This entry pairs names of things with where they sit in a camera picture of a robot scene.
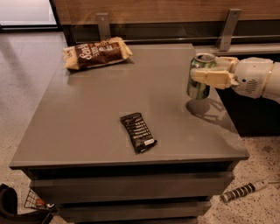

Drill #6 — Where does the lower grey drawer front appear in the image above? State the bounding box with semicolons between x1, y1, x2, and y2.
59;201;211;223

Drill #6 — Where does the upper grey drawer front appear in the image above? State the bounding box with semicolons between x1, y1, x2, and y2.
31;171;234;204

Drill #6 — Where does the grey drawer cabinet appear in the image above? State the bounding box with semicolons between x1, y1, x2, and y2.
10;44;249;224

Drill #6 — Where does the striped tool on floor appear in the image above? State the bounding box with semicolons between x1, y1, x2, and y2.
220;180;269;203

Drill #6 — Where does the grey drawer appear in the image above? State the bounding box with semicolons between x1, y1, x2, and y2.
59;201;211;223
31;171;234;204

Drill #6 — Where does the metal wall bracket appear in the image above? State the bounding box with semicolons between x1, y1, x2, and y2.
216;8;242;52
96;12;111;40

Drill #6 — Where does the black rxbar chocolate bar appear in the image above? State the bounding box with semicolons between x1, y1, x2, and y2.
120;112;158;154

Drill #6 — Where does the green soda can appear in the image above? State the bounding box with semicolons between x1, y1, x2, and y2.
186;52;216;100

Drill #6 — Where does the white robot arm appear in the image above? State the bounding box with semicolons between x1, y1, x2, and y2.
190;57;280;103

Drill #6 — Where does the black object on floor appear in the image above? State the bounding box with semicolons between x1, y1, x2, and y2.
0;184;53;224

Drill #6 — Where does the brown chip bag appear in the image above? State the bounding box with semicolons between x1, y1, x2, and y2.
63;37;133;70

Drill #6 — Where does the right metal wall bracket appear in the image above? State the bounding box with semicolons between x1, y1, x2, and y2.
216;8;242;52

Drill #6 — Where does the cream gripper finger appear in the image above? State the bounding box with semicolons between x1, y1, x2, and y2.
215;57;239;72
190;68;239;89

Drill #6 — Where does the wire basket on floor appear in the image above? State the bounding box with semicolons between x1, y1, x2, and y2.
24;189;55;211

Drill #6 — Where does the left metal wall bracket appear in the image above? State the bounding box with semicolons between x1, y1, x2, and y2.
96;12;111;40

